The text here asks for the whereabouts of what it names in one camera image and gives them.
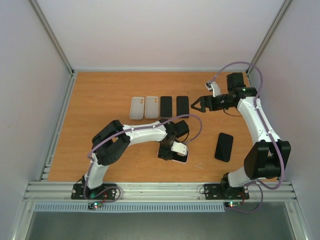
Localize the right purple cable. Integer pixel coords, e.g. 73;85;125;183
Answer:
211;61;287;214

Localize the grey slotted cable duct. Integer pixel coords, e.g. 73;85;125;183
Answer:
33;202;226;213

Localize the purple cable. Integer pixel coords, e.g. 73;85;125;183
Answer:
83;114;203;202
211;61;287;214

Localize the right circuit board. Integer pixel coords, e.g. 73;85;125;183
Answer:
224;200;244;208

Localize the left circuit board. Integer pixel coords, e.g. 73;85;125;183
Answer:
87;201;103;210

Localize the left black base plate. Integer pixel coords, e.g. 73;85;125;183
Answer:
70;183;119;200

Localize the aluminium front rail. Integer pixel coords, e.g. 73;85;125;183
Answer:
23;181;298;203

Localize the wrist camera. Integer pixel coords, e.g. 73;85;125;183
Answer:
205;81;221;97
171;141;188;157

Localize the black smartphone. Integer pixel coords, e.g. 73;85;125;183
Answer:
160;96;173;119

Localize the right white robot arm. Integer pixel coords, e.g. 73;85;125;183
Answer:
191;72;291;200

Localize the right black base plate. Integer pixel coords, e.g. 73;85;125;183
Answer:
203;183;250;201

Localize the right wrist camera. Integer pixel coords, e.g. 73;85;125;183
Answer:
205;81;221;97

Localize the circuit board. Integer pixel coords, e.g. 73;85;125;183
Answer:
224;200;244;208
87;201;103;210

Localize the phone in black case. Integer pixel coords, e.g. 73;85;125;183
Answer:
214;132;234;163

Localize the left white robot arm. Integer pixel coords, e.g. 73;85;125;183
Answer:
82;119;189;200

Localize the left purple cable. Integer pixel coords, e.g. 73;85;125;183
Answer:
83;114;203;202

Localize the phone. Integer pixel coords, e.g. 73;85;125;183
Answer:
176;96;190;116
214;132;234;163
170;152;189;164

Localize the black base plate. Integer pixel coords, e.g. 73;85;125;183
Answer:
203;183;250;201
70;183;119;200

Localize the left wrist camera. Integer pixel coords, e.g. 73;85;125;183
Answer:
171;141;188;157

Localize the white phone case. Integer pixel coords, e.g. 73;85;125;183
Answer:
144;96;159;119
129;96;145;120

